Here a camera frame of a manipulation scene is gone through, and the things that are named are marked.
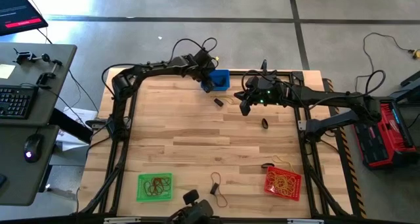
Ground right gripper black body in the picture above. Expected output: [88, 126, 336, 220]
[251, 76, 288, 106]

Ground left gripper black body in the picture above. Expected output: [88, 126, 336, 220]
[193, 49, 217, 82]

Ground red plastic basket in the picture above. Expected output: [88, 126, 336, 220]
[263, 166, 303, 202]

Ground blue plastic basket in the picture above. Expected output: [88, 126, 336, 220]
[200, 68, 231, 92]

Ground green plastic basket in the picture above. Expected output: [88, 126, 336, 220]
[136, 172, 174, 203]

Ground yellow black hazard tape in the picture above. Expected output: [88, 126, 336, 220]
[323, 78, 368, 219]

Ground white papers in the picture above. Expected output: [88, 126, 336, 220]
[55, 106, 98, 152]

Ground red and black toolbox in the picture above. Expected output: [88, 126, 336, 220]
[349, 95, 419, 169]

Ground black desk leg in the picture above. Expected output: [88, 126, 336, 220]
[49, 107, 95, 145]

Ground black stand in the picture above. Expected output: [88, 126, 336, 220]
[388, 69, 420, 103]

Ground grey desk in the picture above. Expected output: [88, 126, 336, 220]
[0, 42, 78, 127]
[0, 124, 60, 207]

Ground black desk clamp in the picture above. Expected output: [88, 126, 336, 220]
[13, 48, 52, 66]
[35, 59, 63, 87]

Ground black computer mouse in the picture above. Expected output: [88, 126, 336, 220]
[23, 133, 45, 164]

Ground black keyboard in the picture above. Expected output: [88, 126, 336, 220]
[0, 85, 39, 120]

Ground monitor with red bar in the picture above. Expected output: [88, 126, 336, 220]
[0, 0, 49, 37]

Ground pale yellow sticky note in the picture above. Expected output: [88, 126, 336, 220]
[0, 64, 16, 79]

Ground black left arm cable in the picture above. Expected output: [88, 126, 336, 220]
[100, 37, 219, 99]

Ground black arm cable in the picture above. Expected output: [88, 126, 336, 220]
[100, 37, 219, 99]
[241, 69, 387, 110]

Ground black floor cable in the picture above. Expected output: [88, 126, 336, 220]
[355, 32, 413, 106]

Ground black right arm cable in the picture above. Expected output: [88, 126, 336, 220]
[241, 69, 387, 110]

